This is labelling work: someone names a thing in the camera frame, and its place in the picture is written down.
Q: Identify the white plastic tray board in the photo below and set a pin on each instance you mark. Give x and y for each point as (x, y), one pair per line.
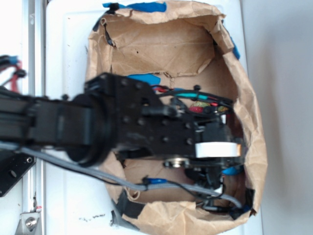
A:
(74, 204)

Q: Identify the aluminium extrusion rail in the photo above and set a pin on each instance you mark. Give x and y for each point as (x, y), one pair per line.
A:
(33, 60)

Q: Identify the metal corner bracket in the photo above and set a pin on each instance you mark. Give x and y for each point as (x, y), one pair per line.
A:
(29, 224)

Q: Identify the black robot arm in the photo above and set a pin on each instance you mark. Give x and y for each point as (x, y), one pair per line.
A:
(132, 118)

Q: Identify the brown paper bag tray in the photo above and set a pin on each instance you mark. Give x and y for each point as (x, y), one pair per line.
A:
(185, 45)

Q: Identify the blue felt ball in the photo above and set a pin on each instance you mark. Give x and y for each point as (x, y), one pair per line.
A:
(234, 170)

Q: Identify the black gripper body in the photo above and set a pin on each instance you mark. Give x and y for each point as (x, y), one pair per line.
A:
(216, 149)

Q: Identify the blue foam wedge block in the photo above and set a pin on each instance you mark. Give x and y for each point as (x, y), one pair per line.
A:
(148, 78)

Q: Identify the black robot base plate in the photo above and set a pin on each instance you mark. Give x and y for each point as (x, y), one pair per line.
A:
(13, 167)

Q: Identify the multicolour twisted rope toy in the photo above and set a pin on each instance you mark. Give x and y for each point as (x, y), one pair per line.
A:
(203, 107)

